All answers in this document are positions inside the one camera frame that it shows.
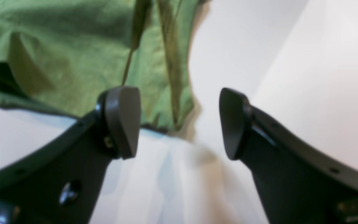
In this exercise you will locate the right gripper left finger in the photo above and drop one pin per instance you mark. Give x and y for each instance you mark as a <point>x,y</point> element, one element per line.
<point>61,182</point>

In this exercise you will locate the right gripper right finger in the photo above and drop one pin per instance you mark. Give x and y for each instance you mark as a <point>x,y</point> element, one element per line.
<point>296,183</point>

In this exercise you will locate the green t-shirt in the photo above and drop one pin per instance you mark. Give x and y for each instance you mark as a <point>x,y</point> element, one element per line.
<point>57,56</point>

